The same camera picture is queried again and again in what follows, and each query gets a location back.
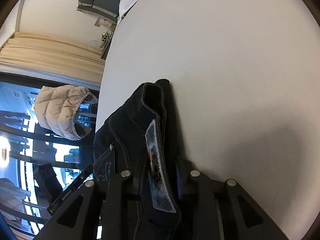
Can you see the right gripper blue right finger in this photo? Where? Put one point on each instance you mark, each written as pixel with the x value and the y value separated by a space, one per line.
pixel 198 208

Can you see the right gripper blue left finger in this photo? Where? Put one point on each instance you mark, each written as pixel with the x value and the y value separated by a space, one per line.
pixel 122 209

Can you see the black denim pants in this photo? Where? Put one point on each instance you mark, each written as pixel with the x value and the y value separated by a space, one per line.
pixel 141 136

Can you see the beige puffer jacket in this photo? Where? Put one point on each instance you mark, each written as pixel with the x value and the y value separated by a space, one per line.
pixel 57 108

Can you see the beige curtain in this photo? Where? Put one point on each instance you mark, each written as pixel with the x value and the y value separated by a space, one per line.
pixel 55 55

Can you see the dark grey nightstand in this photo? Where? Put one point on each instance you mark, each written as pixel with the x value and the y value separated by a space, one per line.
pixel 106 50

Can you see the items on nightstand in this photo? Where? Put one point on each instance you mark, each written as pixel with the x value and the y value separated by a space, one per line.
pixel 99 44

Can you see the white bed mattress sheet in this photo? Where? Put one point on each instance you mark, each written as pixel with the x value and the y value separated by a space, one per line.
pixel 245 74

